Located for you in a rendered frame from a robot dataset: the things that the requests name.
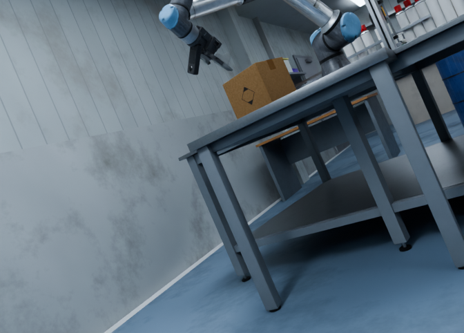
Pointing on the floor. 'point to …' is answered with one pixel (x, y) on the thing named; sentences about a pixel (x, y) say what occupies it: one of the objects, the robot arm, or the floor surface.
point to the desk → (275, 153)
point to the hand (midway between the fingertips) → (220, 68)
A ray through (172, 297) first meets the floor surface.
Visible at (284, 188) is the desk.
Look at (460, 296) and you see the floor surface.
